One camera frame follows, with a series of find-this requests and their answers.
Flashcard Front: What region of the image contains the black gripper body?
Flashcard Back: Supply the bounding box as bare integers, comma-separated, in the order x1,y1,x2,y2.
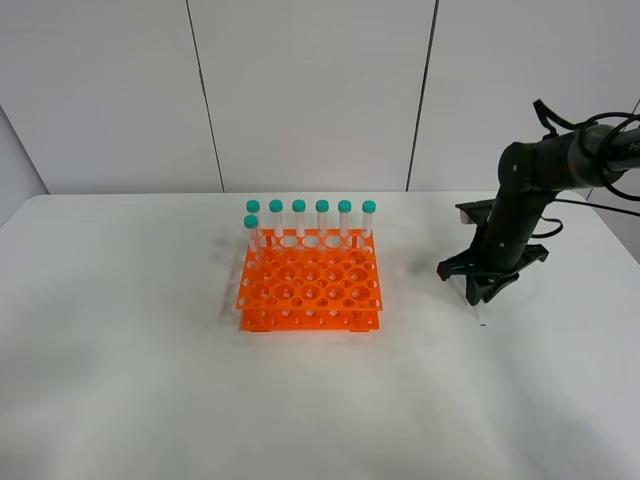
449,238,531,290

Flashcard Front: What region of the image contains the second row tube left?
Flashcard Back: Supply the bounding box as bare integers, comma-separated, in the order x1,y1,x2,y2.
244,214,263,262

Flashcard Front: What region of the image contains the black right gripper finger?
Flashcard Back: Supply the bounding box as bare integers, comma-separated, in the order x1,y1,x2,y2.
482,244,549,303

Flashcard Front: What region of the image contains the back row tube far left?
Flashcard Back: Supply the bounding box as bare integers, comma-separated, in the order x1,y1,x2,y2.
244,199,262,253

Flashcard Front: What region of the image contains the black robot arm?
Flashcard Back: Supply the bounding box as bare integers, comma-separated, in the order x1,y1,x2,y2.
437,117,639,306

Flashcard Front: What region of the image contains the orange test tube rack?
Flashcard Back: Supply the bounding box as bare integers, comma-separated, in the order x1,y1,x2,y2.
236,228,383,332

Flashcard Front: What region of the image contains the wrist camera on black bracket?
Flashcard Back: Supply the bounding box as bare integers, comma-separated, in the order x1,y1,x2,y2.
455,199,494,225

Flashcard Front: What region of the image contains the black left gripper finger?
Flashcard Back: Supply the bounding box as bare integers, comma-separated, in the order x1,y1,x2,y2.
436,257,480,304

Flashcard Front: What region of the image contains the back row tube far right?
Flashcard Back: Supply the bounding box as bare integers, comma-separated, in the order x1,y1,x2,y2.
361,200,376,238

